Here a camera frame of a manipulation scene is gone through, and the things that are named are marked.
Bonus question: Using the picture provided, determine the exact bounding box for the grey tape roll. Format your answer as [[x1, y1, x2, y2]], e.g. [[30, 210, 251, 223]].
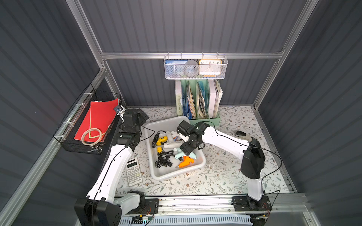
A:
[[184, 60, 199, 78]]

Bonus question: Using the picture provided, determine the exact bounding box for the coiled beige tube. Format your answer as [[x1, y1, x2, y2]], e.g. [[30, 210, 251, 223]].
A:
[[81, 128, 104, 147]]

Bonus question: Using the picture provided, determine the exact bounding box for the white blue-tip glue gun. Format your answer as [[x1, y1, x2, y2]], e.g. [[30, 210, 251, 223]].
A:
[[163, 131, 184, 149]]

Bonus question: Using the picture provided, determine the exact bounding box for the beige black stapler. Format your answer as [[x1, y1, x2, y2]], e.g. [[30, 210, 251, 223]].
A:
[[235, 131, 253, 141]]

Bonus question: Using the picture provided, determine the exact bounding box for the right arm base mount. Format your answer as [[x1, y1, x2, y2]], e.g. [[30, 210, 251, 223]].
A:
[[232, 195, 272, 211]]

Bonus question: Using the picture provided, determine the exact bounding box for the black wire wall basket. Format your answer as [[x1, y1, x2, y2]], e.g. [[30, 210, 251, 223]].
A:
[[54, 87, 122, 155]]

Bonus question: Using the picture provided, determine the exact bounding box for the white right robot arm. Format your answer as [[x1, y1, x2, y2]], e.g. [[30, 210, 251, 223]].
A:
[[176, 121, 265, 202]]

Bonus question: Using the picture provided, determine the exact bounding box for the blue box in basket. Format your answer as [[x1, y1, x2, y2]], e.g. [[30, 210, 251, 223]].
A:
[[164, 59, 187, 80]]

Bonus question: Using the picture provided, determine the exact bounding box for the green desktop file organizer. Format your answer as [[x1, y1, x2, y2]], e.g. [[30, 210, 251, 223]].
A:
[[174, 80, 223, 126]]

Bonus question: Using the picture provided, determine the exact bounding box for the red folder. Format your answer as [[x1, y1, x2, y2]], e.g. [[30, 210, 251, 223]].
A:
[[74, 99, 119, 145]]

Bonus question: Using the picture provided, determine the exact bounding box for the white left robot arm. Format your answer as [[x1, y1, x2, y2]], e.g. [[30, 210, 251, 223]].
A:
[[74, 108, 149, 226]]

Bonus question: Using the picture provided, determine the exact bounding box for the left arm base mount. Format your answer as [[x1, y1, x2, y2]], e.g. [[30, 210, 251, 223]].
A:
[[127, 198, 159, 215]]

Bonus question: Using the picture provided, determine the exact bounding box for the yellow glue gun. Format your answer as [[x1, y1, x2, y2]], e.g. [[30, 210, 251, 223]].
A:
[[156, 136, 168, 153]]

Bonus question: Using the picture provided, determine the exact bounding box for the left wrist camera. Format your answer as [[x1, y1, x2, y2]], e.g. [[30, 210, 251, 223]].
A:
[[114, 105, 126, 115]]

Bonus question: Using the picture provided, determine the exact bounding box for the yellow white alarm clock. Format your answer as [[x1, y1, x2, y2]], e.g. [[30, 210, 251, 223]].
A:
[[199, 59, 222, 76]]

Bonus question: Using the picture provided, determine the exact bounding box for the white plastic storage box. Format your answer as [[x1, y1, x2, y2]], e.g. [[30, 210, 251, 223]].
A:
[[144, 116, 206, 180]]

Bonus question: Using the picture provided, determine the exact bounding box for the white wire mesh basket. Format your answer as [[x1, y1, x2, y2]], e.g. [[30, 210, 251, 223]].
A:
[[163, 53, 228, 80]]

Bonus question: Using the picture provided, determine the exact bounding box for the white calculator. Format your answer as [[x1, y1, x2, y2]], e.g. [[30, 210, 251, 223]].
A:
[[126, 157, 142, 186]]

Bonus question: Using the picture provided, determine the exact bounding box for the orange glue gun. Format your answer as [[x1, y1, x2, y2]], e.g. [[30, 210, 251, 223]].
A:
[[177, 156, 195, 168]]

